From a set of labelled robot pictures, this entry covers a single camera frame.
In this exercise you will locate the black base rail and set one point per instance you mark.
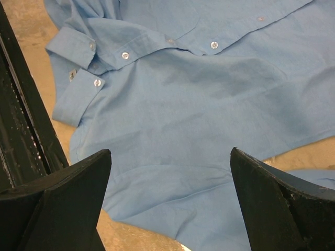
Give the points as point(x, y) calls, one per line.
point(30, 148)

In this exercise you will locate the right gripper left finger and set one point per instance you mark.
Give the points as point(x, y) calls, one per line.
point(59, 211)

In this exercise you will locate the blue button shirt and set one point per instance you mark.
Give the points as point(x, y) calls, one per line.
point(170, 87)

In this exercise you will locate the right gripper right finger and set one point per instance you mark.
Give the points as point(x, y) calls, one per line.
point(280, 210)

